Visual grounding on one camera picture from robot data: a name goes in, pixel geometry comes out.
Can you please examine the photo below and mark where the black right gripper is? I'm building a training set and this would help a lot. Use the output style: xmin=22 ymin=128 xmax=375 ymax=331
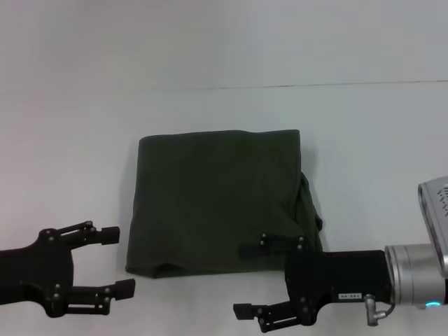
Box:
xmin=232 ymin=233 xmax=392 ymax=333

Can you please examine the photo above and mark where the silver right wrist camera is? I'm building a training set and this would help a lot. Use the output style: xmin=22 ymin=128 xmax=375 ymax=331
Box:
xmin=417 ymin=176 xmax=448 ymax=279

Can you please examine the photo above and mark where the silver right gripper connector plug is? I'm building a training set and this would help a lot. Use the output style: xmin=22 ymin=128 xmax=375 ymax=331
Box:
xmin=363 ymin=294 xmax=396 ymax=327

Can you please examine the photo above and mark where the dark green FREE t-shirt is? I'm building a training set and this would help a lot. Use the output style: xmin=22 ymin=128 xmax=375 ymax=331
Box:
xmin=125 ymin=129 xmax=325 ymax=280

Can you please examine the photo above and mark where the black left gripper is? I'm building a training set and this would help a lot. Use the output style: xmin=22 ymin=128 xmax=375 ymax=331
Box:
xmin=0 ymin=220 xmax=137 ymax=319

